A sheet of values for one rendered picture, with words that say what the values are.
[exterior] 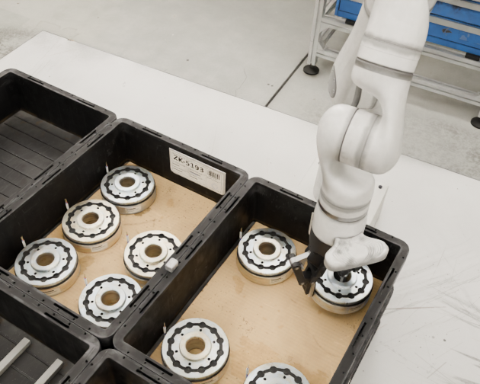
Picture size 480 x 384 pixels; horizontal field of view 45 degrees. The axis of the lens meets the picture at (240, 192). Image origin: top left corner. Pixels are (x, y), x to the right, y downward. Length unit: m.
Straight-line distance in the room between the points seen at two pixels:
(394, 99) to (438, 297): 0.61
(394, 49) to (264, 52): 2.43
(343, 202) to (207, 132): 0.76
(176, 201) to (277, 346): 0.36
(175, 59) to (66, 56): 1.29
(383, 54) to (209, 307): 0.51
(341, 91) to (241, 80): 1.91
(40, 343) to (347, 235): 0.50
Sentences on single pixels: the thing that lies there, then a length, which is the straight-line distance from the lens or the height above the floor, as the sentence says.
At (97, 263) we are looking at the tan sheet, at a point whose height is 0.83.
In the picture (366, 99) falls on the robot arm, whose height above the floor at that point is 1.07.
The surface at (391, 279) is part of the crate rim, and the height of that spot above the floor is 0.93.
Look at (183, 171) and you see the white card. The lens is 1.13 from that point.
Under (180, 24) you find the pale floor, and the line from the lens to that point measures 3.31.
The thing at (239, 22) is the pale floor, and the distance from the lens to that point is 3.34.
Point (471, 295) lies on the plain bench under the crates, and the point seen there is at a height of 0.70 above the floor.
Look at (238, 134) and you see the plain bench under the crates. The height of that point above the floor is 0.70.
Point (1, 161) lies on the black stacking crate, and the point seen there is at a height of 0.83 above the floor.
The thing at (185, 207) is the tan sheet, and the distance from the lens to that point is 1.13.
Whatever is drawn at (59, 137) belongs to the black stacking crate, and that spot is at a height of 0.83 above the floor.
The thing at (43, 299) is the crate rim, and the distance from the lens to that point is 0.91.
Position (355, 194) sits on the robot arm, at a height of 1.12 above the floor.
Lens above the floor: 1.66
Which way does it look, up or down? 46 degrees down
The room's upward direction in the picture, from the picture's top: 3 degrees clockwise
